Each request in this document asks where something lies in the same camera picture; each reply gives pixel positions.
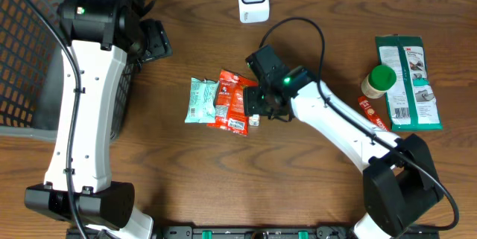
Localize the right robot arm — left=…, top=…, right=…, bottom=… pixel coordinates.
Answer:
left=244, top=64, right=445, bottom=238

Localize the green-lid white jar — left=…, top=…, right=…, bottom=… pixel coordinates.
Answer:
left=361, top=65, right=397, bottom=99

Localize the green white 3M package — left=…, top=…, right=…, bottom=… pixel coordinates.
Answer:
left=375, top=35, right=443, bottom=131

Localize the grey plastic mesh basket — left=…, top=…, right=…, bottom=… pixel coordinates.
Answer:
left=0, top=0, right=137, bottom=144

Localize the red stick packet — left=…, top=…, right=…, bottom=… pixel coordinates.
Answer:
left=358, top=96, right=390, bottom=131

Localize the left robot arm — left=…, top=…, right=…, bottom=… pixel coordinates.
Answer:
left=25, top=0, right=172, bottom=238

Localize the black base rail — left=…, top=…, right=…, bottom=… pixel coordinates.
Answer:
left=148, top=224, right=440, bottom=239

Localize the orange-red snack bag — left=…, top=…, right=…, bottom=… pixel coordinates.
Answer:
left=207, top=70, right=258, bottom=136

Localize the small yellow-orange packet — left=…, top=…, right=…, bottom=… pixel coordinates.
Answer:
left=248, top=114, right=260, bottom=127

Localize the light teal snack packet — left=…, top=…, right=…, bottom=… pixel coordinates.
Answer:
left=185, top=78, right=218, bottom=124

